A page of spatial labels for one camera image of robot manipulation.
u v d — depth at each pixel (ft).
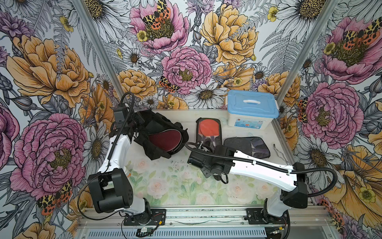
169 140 3.11
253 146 3.25
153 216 2.41
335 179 1.40
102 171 1.41
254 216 2.43
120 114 2.05
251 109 3.28
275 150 3.24
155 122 3.56
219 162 1.48
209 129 3.67
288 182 1.34
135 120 2.45
